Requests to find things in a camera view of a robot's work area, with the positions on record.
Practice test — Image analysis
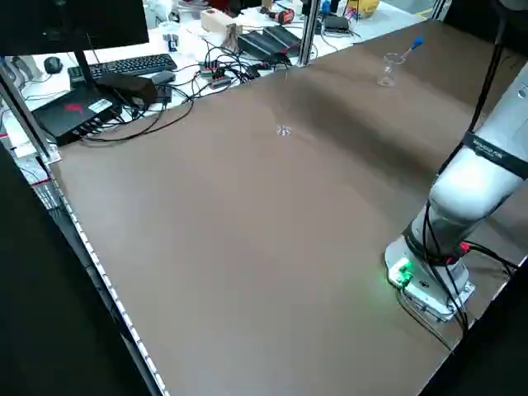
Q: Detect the glass pipette with blue bulb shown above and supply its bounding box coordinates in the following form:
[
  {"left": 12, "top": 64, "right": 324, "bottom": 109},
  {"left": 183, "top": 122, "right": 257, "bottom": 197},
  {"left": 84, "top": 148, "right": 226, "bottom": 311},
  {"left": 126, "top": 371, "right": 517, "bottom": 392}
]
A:
[{"left": 386, "top": 36, "right": 425, "bottom": 83}]

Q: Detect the grey usb hub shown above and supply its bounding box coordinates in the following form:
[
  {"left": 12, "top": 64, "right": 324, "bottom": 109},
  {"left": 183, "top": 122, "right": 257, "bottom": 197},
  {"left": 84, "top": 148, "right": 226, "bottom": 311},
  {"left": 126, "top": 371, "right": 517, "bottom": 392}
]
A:
[{"left": 198, "top": 57, "right": 262, "bottom": 90}]

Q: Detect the black flat box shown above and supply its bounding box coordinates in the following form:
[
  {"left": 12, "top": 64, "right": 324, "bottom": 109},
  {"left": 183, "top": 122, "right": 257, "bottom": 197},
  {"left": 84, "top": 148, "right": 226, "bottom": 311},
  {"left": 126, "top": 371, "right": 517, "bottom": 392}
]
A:
[
  {"left": 263, "top": 25, "right": 302, "bottom": 53},
  {"left": 237, "top": 32, "right": 285, "bottom": 63}
]

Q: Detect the brown paper bag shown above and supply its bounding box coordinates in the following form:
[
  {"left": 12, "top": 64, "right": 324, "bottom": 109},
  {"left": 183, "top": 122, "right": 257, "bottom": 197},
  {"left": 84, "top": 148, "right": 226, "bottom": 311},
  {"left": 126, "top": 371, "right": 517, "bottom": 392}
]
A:
[{"left": 224, "top": 22, "right": 244, "bottom": 54}]

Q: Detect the clear glass beaker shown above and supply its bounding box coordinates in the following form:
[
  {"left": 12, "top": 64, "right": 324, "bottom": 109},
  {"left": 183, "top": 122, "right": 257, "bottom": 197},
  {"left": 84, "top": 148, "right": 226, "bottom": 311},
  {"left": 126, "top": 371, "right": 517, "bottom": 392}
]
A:
[{"left": 376, "top": 53, "right": 404, "bottom": 87}]

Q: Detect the metal table edge strip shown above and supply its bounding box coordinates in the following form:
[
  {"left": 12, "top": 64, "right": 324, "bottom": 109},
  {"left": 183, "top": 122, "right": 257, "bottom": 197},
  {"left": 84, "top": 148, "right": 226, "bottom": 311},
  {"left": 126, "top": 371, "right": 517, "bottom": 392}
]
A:
[{"left": 35, "top": 155, "right": 171, "bottom": 396}]

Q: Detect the orange and black tool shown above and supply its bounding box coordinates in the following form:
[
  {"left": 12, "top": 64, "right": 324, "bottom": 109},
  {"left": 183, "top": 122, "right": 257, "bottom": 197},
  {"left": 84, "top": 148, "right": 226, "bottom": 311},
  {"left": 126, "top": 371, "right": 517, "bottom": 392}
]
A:
[{"left": 268, "top": 8, "right": 295, "bottom": 24}]

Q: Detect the black keyboard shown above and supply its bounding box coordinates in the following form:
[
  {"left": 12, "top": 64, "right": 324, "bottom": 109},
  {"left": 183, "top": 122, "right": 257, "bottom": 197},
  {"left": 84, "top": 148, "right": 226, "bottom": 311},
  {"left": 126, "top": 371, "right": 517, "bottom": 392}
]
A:
[{"left": 68, "top": 53, "right": 178, "bottom": 83}]

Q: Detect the wooden box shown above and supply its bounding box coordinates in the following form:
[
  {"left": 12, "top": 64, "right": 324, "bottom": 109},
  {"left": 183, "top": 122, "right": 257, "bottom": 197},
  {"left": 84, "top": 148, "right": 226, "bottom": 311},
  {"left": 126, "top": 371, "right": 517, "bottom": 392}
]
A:
[{"left": 200, "top": 8, "right": 239, "bottom": 34}]

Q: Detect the black desktop device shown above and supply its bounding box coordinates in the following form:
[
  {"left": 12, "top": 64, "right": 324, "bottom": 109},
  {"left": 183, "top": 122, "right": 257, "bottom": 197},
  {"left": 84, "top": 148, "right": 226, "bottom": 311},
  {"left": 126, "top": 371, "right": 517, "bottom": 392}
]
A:
[{"left": 323, "top": 15, "right": 351, "bottom": 34}]

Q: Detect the black box with red logo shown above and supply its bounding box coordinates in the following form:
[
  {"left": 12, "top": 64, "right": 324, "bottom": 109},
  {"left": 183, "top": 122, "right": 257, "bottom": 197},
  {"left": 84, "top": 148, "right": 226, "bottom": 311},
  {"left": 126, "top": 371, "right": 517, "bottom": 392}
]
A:
[{"left": 31, "top": 87, "right": 125, "bottom": 148}]

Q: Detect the yellow case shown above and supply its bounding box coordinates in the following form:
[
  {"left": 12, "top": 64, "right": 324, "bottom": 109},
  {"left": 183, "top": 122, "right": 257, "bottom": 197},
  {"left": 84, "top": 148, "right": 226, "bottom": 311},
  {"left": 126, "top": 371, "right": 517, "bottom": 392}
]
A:
[{"left": 356, "top": 0, "right": 380, "bottom": 20}]

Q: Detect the black monitor stand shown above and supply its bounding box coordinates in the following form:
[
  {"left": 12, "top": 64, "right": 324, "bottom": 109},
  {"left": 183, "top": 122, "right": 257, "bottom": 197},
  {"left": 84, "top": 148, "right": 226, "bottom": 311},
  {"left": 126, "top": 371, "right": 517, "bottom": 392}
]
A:
[{"left": 68, "top": 48, "right": 100, "bottom": 91}]

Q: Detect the black computer monitor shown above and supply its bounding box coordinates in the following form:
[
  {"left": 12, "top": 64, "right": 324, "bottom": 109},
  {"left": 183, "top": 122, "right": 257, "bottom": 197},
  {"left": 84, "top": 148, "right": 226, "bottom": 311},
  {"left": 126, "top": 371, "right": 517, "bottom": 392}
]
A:
[{"left": 0, "top": 0, "right": 150, "bottom": 58}]

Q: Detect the black desk cable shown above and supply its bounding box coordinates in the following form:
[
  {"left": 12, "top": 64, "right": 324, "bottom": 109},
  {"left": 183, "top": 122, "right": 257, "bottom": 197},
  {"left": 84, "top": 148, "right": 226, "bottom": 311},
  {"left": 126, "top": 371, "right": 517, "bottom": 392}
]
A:
[{"left": 80, "top": 76, "right": 196, "bottom": 144}]

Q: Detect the aluminium frame post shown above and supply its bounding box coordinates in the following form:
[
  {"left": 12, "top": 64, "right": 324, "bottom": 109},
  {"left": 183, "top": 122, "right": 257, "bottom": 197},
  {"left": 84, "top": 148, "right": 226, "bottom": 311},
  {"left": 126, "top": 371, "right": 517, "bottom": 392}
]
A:
[
  {"left": 297, "top": 0, "right": 323, "bottom": 67},
  {"left": 0, "top": 61, "right": 63, "bottom": 164}
]

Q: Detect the black arm base cable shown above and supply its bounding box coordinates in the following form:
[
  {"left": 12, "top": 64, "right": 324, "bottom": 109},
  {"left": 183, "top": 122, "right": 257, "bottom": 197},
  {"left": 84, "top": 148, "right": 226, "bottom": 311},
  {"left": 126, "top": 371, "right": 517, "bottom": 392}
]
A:
[
  {"left": 447, "top": 242, "right": 519, "bottom": 276},
  {"left": 395, "top": 247, "right": 471, "bottom": 351}
]

